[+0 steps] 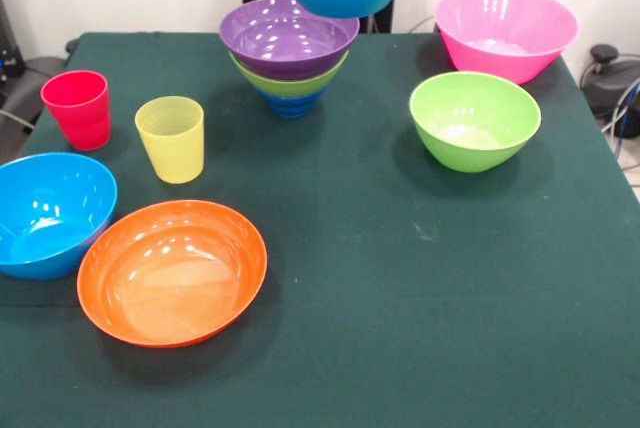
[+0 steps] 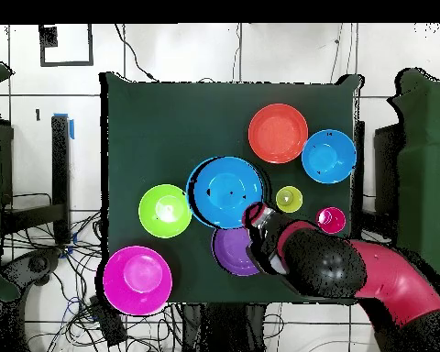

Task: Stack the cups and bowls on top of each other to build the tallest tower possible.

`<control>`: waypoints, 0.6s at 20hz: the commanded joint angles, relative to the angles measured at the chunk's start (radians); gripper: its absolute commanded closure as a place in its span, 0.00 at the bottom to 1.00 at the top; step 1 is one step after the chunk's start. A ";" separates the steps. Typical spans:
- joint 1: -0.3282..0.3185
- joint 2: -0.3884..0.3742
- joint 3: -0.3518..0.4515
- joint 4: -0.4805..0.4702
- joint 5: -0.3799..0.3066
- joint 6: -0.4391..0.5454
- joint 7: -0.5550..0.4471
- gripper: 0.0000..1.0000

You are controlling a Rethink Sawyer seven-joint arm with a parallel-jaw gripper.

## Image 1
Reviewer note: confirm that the small dark blue bowl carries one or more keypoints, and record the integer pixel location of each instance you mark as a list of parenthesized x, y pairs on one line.
[(290, 107)]

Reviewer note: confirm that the green plastic bowl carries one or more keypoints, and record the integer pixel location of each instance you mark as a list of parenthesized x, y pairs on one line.
[(290, 87), (475, 120)]

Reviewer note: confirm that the purple plastic bowl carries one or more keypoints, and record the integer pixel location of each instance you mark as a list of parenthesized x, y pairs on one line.
[(280, 38)]

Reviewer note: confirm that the yellow plastic cup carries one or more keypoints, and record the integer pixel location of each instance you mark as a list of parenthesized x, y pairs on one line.
[(170, 140)]

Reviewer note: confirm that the orange plastic bowl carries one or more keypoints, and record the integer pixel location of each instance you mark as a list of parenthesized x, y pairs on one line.
[(172, 278)]

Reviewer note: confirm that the large magenta plastic bowl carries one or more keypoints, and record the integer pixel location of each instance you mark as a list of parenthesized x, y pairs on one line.
[(505, 28)]

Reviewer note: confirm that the red plastic cup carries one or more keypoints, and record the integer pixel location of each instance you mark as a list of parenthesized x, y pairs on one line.
[(77, 110)]

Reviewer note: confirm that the dark green tablecloth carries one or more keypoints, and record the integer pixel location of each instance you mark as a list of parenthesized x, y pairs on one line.
[(325, 388)]

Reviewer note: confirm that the black equipment case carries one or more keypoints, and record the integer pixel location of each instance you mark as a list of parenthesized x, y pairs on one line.
[(10, 48)]

